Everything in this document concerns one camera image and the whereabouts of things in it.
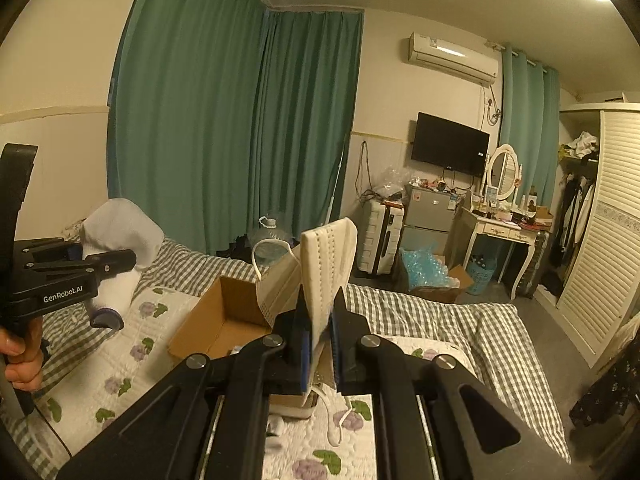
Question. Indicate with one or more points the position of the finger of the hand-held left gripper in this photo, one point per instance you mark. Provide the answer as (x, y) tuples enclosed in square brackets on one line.
[(112, 260), (107, 319)]

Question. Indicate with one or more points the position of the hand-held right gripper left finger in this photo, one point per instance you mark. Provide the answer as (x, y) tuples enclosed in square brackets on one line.
[(303, 360)]

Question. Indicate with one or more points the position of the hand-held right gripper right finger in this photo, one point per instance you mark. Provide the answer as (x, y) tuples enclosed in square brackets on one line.
[(334, 355)]

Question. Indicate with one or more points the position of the white sock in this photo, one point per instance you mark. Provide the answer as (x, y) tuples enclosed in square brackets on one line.
[(125, 232)]

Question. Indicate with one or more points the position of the white face mask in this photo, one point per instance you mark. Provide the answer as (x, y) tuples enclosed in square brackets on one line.
[(327, 265)]

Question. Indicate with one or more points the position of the brown cardboard box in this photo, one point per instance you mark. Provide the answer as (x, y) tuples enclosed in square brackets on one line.
[(210, 317)]

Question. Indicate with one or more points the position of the person's left hand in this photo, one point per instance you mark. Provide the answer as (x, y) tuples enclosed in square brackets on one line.
[(22, 365)]

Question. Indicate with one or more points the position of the white floral quilt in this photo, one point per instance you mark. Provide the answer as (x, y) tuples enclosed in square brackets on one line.
[(150, 355)]

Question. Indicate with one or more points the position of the small white cloth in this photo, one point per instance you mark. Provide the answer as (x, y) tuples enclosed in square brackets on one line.
[(276, 432)]

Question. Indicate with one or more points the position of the bed with floral quilt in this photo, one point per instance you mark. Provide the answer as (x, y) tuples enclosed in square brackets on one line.
[(450, 325)]

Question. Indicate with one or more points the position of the box of blue bubble wrap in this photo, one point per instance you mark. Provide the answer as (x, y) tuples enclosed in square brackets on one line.
[(425, 270)]

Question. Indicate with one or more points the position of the white suitcase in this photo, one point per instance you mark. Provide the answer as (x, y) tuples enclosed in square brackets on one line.
[(382, 232)]

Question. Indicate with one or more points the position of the clear water jug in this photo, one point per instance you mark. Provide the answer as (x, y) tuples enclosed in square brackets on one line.
[(267, 232)]

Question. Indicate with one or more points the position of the blue basket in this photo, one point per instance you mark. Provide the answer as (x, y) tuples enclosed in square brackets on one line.
[(481, 275)]

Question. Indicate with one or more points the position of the wide green curtain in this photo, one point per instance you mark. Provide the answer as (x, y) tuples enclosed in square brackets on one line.
[(190, 110)]

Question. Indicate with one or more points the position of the grey small fridge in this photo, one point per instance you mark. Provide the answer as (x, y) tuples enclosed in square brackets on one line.
[(430, 215)]

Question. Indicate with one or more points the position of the white pole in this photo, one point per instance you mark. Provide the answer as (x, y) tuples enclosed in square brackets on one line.
[(336, 180)]

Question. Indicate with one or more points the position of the clear plastic bags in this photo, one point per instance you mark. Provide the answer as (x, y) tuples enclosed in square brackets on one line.
[(392, 185)]

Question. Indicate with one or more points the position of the white dressing table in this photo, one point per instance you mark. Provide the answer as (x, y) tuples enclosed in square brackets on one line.
[(492, 230)]

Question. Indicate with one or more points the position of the dark suitcase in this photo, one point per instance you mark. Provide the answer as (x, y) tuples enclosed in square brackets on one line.
[(535, 265)]

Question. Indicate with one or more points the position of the narrow green curtain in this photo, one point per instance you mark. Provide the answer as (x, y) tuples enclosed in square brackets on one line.
[(310, 120)]

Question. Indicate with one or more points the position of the white oval mirror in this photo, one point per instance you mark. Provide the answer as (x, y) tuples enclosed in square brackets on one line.
[(502, 172)]

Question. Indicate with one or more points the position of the hanging dark clothes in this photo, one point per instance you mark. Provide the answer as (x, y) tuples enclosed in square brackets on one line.
[(570, 215)]

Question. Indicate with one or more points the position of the dark floral garment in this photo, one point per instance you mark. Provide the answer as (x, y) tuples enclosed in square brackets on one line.
[(610, 385)]

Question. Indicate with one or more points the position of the white louvred wardrobe door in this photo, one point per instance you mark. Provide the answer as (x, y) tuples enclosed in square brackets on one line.
[(607, 240)]

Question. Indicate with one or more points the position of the light green window curtain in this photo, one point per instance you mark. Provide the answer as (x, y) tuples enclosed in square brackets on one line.
[(530, 120)]

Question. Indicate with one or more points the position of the white air conditioner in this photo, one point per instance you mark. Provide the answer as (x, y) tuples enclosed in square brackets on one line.
[(452, 57)]

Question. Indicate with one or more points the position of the black wall television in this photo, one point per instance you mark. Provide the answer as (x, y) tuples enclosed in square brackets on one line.
[(450, 144)]

